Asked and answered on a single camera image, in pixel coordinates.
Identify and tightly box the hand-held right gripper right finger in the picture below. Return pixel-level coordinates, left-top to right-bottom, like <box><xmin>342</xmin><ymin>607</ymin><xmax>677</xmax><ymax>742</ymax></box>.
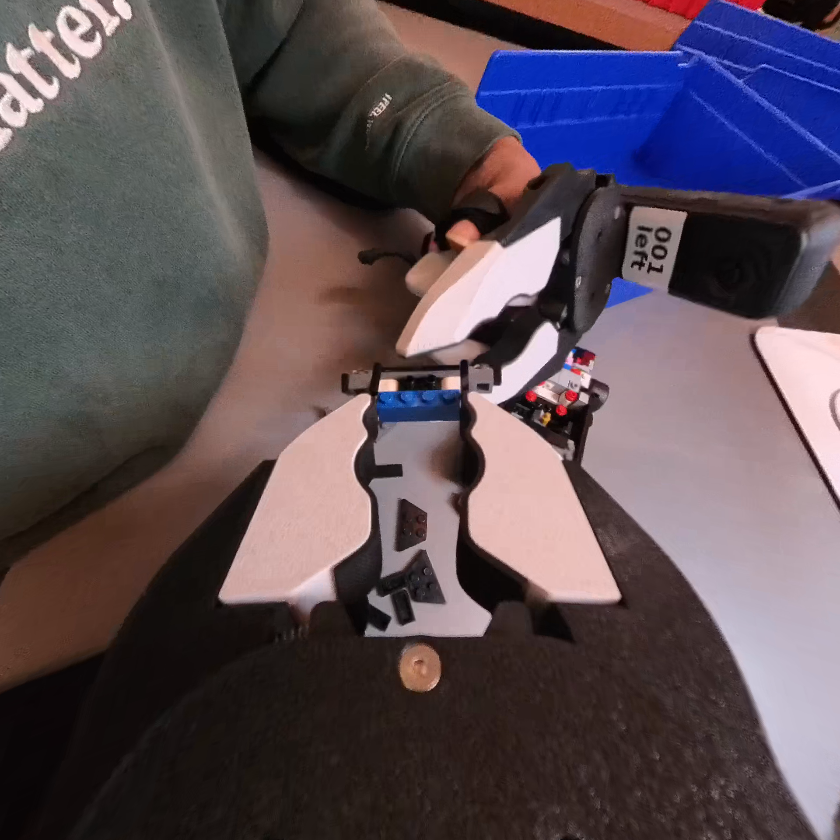
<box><xmin>457</xmin><ymin>394</ymin><xmax>622</xmax><ymax>634</ymax></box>

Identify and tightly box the blue plastic bin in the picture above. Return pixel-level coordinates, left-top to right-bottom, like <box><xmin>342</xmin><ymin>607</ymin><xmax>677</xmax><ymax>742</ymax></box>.
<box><xmin>672</xmin><ymin>0</ymin><xmax>840</xmax><ymax>83</ymax></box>
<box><xmin>633</xmin><ymin>56</ymin><xmax>840</xmax><ymax>201</ymax></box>
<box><xmin>474</xmin><ymin>49</ymin><xmax>690</xmax><ymax>311</ymax></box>

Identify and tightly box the blue and black lego assembly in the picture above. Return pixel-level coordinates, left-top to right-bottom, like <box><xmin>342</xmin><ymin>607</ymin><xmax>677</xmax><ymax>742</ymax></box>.
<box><xmin>341</xmin><ymin>359</ymin><xmax>504</xmax><ymax>424</ymax></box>

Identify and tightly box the person's green sweater torso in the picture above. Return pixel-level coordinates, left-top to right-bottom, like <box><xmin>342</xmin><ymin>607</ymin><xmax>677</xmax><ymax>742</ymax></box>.
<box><xmin>0</xmin><ymin>0</ymin><xmax>271</xmax><ymax>572</ymax></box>

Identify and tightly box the wooden workbench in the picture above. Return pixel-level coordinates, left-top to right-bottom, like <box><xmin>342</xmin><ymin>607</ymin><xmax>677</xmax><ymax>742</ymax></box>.
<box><xmin>486</xmin><ymin>0</ymin><xmax>693</xmax><ymax>52</ymax></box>

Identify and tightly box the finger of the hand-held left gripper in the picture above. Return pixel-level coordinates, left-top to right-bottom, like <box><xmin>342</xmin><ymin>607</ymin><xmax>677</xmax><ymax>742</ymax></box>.
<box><xmin>472</xmin><ymin>315</ymin><xmax>567</xmax><ymax>406</ymax></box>
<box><xmin>395</xmin><ymin>215</ymin><xmax>565</xmax><ymax>360</ymax></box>

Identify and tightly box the black lego car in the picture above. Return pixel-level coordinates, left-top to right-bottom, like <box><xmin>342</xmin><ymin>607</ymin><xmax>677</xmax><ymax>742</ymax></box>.
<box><xmin>497</xmin><ymin>344</ymin><xmax>611</xmax><ymax>462</ymax></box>

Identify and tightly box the white monitor stand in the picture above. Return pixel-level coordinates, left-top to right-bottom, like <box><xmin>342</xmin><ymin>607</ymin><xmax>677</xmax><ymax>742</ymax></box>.
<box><xmin>752</xmin><ymin>326</ymin><xmax>840</xmax><ymax>508</ymax></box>

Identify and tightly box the black lego wedge plate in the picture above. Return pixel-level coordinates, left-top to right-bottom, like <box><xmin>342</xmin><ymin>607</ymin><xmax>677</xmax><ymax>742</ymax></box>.
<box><xmin>394</xmin><ymin>497</ymin><xmax>429</xmax><ymax>553</ymax></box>

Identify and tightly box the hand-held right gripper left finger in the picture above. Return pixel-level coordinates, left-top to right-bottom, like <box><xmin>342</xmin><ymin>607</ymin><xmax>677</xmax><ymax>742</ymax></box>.
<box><xmin>218</xmin><ymin>394</ymin><xmax>383</xmax><ymax>621</ymax></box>

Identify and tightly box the person's left forearm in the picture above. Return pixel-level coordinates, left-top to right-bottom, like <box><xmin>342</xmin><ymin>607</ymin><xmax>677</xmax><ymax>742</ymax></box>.
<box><xmin>239</xmin><ymin>0</ymin><xmax>524</xmax><ymax>221</ymax></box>

